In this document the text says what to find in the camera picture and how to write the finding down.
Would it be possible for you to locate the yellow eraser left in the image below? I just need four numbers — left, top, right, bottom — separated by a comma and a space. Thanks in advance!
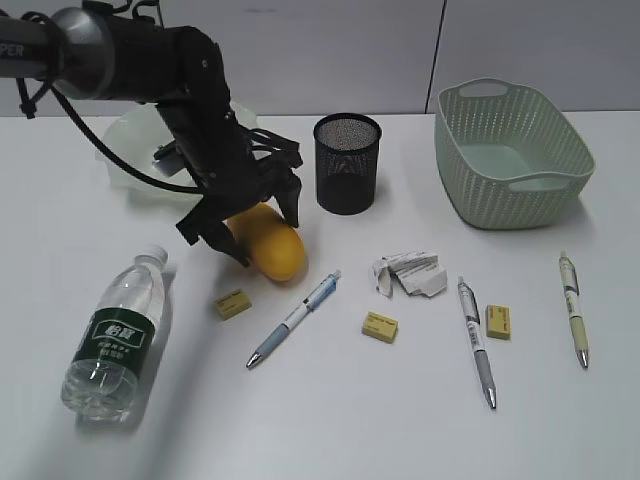
215, 289, 252, 320

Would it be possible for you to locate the yellow eraser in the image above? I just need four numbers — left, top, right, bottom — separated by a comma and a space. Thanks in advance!
215, 289, 252, 320
361, 312, 399, 344
486, 304, 511, 340

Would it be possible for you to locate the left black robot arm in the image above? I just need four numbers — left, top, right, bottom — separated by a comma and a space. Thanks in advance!
1, 1, 302, 263

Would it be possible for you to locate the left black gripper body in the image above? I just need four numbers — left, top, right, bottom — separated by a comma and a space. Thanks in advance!
157, 102, 302, 245

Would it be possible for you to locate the white waste paper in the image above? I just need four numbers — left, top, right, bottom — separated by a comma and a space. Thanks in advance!
371, 251, 448, 298

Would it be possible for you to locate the yellow eraser middle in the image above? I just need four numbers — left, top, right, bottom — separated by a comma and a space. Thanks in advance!
361, 312, 399, 344

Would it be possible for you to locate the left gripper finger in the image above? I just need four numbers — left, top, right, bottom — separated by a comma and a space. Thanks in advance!
270, 172, 302, 228
207, 222, 250, 266

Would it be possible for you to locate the black mesh pen holder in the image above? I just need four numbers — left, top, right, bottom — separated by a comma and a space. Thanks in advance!
313, 112, 382, 216

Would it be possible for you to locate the beige white ballpoint pen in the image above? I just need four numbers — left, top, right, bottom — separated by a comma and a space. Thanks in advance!
559, 251, 590, 370

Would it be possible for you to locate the blue white ballpoint pen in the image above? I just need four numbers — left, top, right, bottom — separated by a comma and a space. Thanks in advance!
246, 270, 342, 370

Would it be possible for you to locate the yellow eraser right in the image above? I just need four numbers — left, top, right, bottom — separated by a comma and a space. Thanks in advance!
486, 304, 511, 340

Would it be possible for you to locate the yellow mango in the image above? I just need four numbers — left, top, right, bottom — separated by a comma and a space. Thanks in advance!
227, 203, 306, 282

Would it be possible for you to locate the grey white ballpoint pen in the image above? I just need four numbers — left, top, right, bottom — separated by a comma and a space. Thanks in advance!
457, 276, 497, 410

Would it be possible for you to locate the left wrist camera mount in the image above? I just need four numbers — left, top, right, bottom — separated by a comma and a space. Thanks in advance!
152, 141, 185, 178

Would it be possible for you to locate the clear water bottle green label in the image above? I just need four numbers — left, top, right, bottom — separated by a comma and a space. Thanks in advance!
61, 245, 168, 421

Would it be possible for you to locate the green plastic woven basket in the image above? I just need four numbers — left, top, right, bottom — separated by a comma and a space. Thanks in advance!
434, 78, 596, 230

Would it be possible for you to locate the translucent green wavy plate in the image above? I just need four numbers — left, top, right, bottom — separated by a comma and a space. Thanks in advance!
95, 99, 260, 201

